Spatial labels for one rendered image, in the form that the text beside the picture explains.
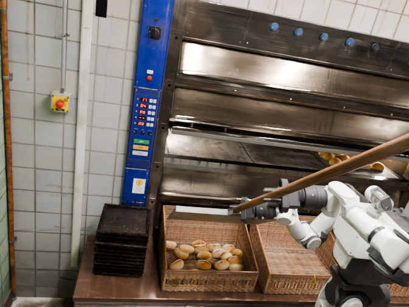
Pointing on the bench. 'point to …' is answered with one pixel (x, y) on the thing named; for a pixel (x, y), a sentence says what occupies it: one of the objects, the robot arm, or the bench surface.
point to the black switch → (154, 32)
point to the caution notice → (139, 186)
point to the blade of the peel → (210, 215)
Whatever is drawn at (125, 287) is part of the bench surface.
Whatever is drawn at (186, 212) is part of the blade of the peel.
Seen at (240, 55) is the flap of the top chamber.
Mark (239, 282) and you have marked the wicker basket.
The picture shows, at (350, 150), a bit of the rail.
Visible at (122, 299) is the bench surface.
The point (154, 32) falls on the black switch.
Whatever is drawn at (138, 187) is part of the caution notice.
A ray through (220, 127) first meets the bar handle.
